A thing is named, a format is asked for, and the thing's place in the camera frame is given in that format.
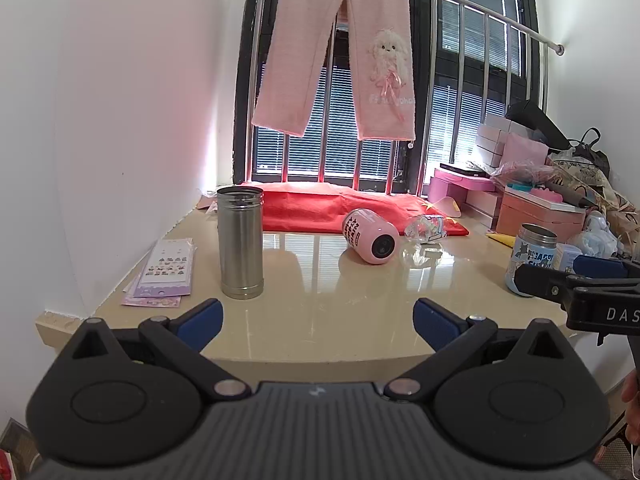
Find stainless steel thermos cup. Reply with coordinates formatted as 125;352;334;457
216;185;265;300

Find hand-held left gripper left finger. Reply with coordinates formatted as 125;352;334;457
60;298;252;402

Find white plastic bag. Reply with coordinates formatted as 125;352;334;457
581;211;625;258

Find blue printed steel cup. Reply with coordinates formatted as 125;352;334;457
505;223;559;297

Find flat black device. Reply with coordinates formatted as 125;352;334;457
439;162;495;179

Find pink drawer box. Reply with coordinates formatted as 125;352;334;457
428;167;502;230

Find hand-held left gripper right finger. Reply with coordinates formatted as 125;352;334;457
386;298;583;402

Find pink towel with dog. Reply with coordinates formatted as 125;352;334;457
251;0;418;142

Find person's right hand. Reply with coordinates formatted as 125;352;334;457
621;367;640;458

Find pink box with white lid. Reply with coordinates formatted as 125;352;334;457
496;184;587;244

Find pink cup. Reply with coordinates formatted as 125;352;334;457
342;209;400;265

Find small white jar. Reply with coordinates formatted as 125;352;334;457
552;243;584;275

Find black handbag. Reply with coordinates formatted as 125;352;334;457
569;127;612;177

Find red cloth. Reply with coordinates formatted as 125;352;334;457
235;183;470;236

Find stack of white boxes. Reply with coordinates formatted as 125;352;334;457
474;113;515;170

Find black angular object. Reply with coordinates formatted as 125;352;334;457
504;99;572;152

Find crumpled clear plastic bottle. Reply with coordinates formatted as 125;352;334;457
403;213;447;244

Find pink paper bag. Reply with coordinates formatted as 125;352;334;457
499;134;549;172

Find window blinds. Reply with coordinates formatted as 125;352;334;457
247;0;539;196

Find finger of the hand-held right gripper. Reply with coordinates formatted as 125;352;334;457
514;263;576;307
572;254;640;281

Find printed beige tote bag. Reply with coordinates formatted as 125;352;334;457
547;158;640;264

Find purple sticker sheets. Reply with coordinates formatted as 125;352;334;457
121;238;196;308

